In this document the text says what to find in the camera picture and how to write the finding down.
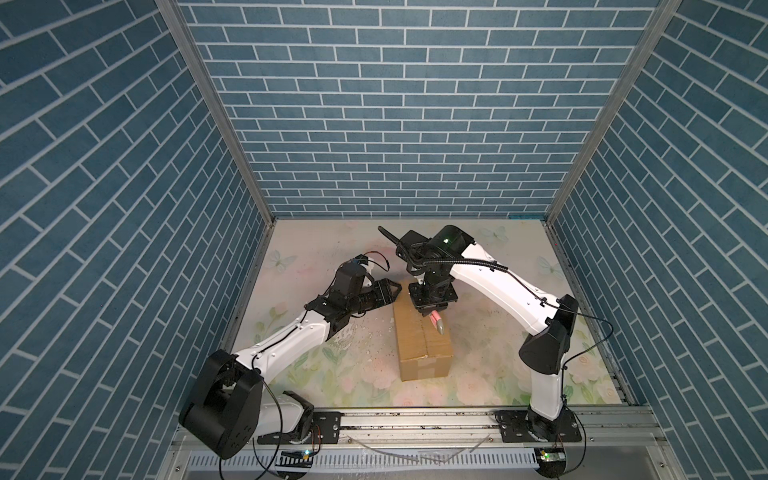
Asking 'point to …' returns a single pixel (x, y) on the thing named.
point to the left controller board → (294, 462)
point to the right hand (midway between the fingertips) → (417, 311)
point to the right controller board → (551, 461)
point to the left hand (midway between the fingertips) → (396, 290)
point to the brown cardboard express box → (424, 353)
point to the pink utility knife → (437, 321)
